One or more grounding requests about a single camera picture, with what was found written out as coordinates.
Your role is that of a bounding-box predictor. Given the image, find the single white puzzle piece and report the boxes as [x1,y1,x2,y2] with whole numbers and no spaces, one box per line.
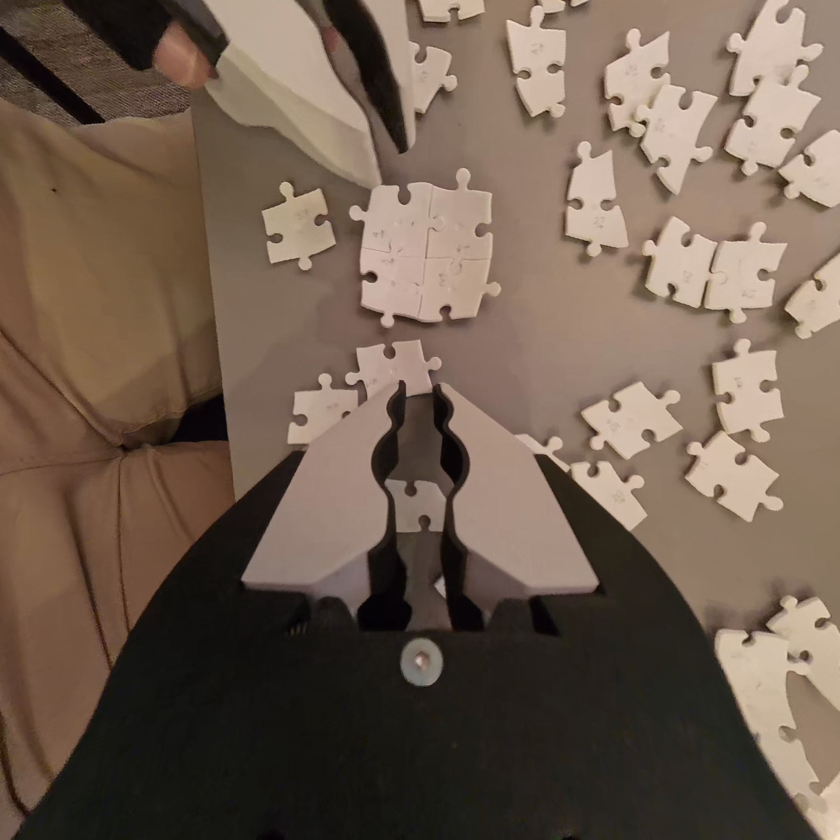
[345,339,442,399]

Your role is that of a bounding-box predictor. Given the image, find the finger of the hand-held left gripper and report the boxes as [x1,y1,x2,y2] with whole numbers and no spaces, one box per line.
[205,0,385,189]
[325,0,419,156]

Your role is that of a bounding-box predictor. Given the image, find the assembled white puzzle section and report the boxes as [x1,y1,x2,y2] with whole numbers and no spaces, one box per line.
[348,168,504,329]

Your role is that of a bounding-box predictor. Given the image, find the scattered loose white puzzle pieces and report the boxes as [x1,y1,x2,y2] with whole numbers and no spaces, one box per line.
[260,0,840,840]

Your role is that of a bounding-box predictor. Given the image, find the person's left hand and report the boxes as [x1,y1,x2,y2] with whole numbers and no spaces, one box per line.
[154,28,222,91]

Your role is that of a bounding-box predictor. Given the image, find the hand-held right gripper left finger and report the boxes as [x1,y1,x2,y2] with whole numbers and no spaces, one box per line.
[241,381,408,623]

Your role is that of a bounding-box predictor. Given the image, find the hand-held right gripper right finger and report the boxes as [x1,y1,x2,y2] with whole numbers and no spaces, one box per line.
[431,382,600,623]

